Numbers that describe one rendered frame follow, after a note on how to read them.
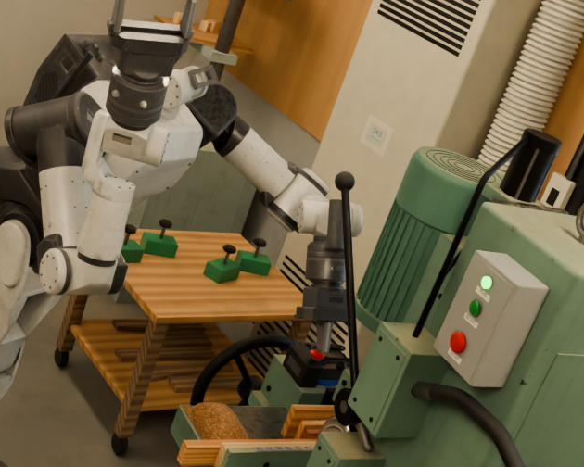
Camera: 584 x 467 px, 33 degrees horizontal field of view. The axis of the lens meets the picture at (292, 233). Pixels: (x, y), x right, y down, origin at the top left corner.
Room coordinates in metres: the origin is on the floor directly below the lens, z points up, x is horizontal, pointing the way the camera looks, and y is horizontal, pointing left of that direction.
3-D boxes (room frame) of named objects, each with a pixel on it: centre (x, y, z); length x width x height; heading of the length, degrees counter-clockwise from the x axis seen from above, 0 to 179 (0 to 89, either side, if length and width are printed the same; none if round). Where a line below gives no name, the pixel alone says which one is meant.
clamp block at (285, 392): (1.80, -0.14, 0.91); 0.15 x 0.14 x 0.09; 124
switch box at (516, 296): (1.28, -0.29, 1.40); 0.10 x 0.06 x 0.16; 34
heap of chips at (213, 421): (1.57, 0.00, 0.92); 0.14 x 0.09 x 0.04; 34
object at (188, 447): (1.59, -0.18, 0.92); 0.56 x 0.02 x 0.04; 124
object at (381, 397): (1.36, -0.23, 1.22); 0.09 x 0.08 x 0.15; 34
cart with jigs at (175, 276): (3.04, 0.24, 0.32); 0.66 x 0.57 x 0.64; 132
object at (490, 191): (1.51, -0.31, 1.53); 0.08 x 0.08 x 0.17; 34
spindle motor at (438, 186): (1.62, -0.23, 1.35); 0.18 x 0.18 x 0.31
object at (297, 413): (1.68, -0.19, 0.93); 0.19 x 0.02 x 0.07; 124
